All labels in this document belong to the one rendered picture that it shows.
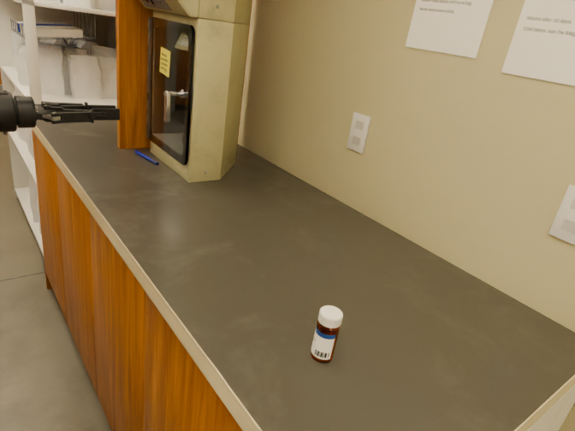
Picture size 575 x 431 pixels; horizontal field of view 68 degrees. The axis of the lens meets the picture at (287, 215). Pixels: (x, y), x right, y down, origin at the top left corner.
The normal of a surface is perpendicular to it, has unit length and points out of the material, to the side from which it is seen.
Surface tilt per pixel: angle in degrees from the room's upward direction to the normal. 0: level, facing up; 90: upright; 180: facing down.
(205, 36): 90
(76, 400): 0
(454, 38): 90
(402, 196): 90
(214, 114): 90
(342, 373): 0
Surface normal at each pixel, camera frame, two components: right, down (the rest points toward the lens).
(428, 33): -0.79, 0.14
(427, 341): 0.14, -0.90
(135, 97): 0.60, 0.40
